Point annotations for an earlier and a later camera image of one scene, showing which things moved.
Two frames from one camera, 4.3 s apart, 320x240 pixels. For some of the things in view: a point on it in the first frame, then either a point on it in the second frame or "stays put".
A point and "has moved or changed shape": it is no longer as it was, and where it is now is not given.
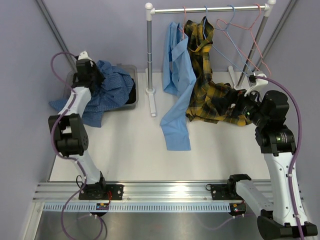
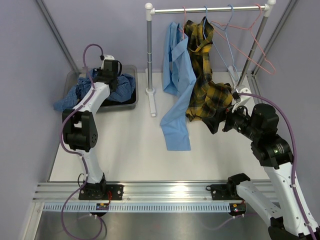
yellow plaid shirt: [212, 101] stays put
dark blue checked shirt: [115, 88] has moved or changed shape
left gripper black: [100, 78] → [99, 72]
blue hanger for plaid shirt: [204, 20] stays put
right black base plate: [228, 192] stays put
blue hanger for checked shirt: [236, 46] → [229, 45]
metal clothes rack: [150, 12] stays put
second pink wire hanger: [183, 30] stays put
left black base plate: [100, 192] stays put
